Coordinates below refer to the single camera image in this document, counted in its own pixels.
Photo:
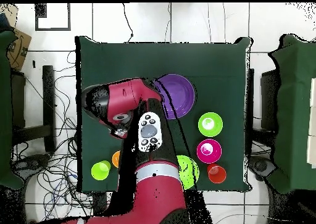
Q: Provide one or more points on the orange cup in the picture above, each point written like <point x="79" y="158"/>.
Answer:
<point x="115" y="159"/>

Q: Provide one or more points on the purple bowl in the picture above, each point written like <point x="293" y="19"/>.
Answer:
<point x="181" y="95"/>

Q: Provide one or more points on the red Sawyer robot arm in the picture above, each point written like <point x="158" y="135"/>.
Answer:
<point x="153" y="192"/>

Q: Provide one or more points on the lime yellow cup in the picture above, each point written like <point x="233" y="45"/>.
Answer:
<point x="98" y="172"/>

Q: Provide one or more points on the black power strip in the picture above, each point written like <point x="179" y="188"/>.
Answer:
<point x="99" y="203"/>

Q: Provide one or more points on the large green bowl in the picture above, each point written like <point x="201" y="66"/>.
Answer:
<point x="190" y="171"/>

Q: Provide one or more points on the dark green table cloth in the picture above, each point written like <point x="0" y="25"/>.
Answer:
<point x="148" y="58"/>

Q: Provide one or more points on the small green bowl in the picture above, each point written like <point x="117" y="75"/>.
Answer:
<point x="210" y="129"/>

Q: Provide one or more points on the pink bowl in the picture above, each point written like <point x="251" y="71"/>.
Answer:
<point x="212" y="156"/>

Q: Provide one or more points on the black caster base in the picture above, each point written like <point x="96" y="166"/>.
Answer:
<point x="32" y="162"/>

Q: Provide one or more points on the red-orange cup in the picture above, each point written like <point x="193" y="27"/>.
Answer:
<point x="217" y="174"/>

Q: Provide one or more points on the green cloth side table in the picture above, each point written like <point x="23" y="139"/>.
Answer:
<point x="296" y="110"/>
<point x="5" y="110"/>

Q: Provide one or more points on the cardboard box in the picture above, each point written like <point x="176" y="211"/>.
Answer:
<point x="18" y="48"/>

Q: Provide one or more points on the grey caster base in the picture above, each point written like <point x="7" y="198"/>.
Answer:
<point x="261" y="166"/>

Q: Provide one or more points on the white box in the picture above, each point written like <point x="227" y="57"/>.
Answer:
<point x="312" y="135"/>

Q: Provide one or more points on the black stand frame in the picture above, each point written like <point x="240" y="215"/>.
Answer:
<point x="48" y="98"/>
<point x="269" y="98"/>

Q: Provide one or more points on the black square frame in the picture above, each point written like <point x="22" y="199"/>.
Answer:
<point x="36" y="24"/>

